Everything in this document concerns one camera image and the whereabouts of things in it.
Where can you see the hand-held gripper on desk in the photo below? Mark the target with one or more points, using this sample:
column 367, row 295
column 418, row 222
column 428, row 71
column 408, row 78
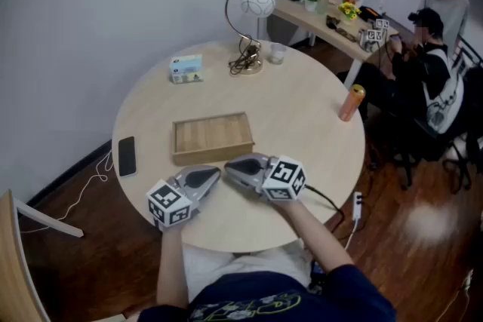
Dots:
column 374, row 34

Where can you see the person's left forearm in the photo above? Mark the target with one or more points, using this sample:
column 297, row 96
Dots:
column 171, row 267

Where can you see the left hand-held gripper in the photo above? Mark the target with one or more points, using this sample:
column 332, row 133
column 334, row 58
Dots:
column 168, row 203

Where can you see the person's white shorts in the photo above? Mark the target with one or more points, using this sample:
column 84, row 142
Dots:
column 241, row 267

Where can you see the yellow flowers in pot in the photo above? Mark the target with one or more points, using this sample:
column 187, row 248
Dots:
column 349, row 10

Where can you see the gold lamp with white globe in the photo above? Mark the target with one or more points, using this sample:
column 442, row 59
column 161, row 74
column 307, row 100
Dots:
column 258, row 2

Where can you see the light blue tissue box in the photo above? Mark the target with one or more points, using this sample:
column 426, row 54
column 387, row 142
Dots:
column 186, row 68

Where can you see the wooden box lid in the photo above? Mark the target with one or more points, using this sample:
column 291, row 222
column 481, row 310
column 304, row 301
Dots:
column 213, row 132

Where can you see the person's navy printed shirt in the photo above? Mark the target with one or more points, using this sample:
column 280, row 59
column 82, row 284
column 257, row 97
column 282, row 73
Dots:
column 271, row 298

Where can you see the black office chair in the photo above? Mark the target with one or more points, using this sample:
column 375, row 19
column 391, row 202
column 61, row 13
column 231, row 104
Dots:
column 453, row 151

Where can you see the wooden side desk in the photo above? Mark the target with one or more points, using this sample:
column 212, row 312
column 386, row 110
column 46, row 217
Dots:
column 320, row 28

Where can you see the wooden box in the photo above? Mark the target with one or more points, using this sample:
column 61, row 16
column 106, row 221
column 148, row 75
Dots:
column 213, row 156

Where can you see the person's right forearm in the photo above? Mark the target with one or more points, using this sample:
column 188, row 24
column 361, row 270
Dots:
column 315, row 237

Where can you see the orange drink can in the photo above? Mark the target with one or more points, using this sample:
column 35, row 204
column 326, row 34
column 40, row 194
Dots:
column 351, row 103

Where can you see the clear glass cup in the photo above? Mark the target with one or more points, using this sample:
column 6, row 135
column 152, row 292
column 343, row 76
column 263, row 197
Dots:
column 277, row 53

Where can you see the wooden chair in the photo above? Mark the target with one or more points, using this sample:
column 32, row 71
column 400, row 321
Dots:
column 15, row 267

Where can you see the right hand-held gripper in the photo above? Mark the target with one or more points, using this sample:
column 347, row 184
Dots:
column 283, row 178

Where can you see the black smartphone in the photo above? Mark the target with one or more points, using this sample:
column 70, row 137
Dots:
column 127, row 156

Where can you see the black device with orange trim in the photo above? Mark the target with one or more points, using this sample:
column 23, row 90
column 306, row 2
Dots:
column 368, row 12

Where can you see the white power strip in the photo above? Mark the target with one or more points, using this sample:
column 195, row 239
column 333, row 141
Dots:
column 357, row 205

